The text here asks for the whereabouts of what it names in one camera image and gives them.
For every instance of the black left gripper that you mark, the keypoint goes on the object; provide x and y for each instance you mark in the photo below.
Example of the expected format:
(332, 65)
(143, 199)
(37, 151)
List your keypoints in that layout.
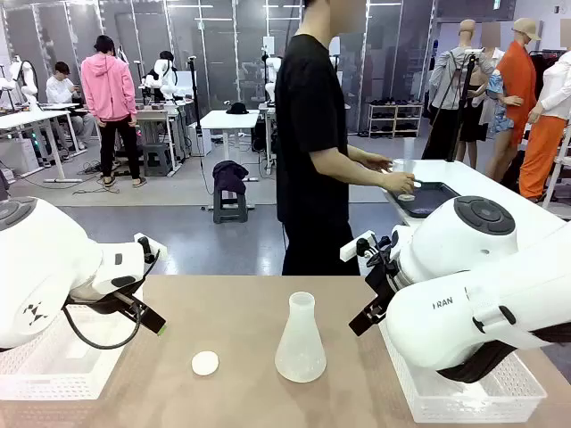
(120, 302)

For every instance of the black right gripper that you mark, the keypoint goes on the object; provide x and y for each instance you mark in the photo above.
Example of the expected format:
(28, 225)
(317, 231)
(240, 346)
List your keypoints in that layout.
(384, 285)

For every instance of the translucent plastic Erlenmeyer flask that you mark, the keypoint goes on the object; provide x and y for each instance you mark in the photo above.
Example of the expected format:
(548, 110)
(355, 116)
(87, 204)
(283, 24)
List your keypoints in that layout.
(300, 352)

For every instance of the white round flask stopper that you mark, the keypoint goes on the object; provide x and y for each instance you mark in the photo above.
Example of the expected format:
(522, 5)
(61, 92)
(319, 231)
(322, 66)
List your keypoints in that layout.
(205, 363)

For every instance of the small clear petri dish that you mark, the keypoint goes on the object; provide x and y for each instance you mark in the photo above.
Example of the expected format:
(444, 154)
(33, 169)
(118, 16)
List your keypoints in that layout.
(407, 197)

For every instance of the clear plastic beaker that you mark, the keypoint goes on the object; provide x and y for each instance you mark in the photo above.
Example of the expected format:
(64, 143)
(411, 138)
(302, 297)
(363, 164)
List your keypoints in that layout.
(403, 167)

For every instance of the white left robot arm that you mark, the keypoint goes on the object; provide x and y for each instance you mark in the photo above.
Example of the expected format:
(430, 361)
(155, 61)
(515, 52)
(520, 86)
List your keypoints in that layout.
(44, 258)

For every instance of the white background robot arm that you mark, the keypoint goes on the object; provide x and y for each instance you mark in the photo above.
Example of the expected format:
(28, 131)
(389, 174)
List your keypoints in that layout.
(27, 80)
(272, 84)

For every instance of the person's right forearm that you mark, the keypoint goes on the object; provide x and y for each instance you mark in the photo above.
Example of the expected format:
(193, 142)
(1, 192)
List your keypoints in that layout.
(352, 171)

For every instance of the person's left forearm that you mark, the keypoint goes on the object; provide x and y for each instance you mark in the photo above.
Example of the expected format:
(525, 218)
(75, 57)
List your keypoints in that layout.
(359, 155)

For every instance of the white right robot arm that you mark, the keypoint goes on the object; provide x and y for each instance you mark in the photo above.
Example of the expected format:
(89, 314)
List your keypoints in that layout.
(446, 339)

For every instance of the person's right hand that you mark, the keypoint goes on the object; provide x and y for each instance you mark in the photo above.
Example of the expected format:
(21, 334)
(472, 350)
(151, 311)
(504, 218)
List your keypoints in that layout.
(401, 183)

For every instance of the person's left hand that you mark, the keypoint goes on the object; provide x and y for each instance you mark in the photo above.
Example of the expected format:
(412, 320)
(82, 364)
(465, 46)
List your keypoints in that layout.
(381, 163)

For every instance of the white perforated plastic basket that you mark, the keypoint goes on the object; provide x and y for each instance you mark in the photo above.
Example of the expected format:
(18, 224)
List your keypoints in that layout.
(468, 405)
(53, 379)

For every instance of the black plastic tray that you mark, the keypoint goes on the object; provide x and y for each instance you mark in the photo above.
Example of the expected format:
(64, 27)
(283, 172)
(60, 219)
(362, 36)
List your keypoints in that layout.
(428, 200)

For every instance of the gray plastic stool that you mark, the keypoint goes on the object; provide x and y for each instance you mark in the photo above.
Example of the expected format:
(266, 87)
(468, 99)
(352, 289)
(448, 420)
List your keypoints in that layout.
(229, 207)

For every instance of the gray step stool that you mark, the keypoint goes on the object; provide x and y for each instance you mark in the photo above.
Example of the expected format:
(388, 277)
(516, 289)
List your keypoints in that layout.
(157, 156)

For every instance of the dark crumpled cloth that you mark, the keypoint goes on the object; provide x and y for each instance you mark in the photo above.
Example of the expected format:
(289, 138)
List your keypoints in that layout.
(229, 176)

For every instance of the clear graduated cylinder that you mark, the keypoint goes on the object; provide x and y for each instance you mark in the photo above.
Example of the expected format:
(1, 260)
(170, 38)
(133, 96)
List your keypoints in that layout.
(408, 149)

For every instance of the person in black shirt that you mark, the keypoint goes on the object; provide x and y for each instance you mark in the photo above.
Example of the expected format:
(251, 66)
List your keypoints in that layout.
(308, 134)

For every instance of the gray background workbench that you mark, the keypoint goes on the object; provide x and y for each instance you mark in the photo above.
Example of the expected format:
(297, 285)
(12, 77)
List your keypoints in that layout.
(156, 117)

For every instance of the white shoe rack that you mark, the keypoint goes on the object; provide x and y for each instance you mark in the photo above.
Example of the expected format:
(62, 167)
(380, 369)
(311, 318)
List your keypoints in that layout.
(394, 120)

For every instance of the small white desk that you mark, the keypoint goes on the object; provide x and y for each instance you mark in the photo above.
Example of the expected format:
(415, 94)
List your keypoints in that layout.
(229, 119)

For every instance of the person behind mannequins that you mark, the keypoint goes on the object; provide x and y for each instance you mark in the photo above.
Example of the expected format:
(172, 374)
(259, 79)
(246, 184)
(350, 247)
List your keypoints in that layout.
(474, 120)

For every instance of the black hat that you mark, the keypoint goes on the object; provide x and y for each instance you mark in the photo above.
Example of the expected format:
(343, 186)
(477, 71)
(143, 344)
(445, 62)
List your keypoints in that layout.
(237, 108)

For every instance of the person in pink hoodie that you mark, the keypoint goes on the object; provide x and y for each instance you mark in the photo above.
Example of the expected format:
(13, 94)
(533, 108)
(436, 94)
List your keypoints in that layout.
(109, 89)

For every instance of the long white desk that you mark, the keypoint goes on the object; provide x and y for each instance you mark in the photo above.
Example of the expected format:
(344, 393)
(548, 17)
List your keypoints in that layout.
(27, 118)

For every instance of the white and black background robot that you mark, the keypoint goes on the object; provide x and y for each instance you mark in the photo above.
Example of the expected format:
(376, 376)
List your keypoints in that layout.
(163, 78)

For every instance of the seated person in white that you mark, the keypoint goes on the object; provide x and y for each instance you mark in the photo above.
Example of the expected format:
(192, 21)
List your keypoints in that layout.
(60, 91)

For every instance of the white clothes rack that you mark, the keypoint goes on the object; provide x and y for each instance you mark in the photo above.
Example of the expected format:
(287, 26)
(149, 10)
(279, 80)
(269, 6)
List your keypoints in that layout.
(560, 178)

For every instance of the mannequin in orange trousers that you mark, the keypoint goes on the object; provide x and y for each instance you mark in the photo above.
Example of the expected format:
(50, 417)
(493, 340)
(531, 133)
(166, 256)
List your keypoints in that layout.
(542, 151)

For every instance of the black tripod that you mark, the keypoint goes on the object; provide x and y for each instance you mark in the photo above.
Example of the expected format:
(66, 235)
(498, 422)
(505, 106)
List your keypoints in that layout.
(464, 89)

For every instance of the mannequin in gray shirt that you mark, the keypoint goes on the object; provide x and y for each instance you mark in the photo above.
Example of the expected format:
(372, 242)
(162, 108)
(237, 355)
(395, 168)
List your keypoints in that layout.
(446, 80)

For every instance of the mannequin in orange dress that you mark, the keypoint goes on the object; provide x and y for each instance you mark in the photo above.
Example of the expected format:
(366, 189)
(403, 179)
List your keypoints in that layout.
(519, 89)

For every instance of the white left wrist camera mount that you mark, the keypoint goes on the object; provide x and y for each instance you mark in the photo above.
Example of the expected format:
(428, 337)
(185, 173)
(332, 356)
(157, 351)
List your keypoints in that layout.
(154, 249)

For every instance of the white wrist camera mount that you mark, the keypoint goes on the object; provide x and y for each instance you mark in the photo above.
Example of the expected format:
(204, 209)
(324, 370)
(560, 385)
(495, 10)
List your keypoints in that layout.
(352, 249)
(154, 249)

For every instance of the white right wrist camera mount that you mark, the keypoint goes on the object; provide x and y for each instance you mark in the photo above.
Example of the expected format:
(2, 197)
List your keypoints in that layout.
(352, 249)

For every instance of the black camera stand pole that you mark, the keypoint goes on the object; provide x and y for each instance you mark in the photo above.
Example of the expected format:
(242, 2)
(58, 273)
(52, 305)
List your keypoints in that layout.
(194, 98)

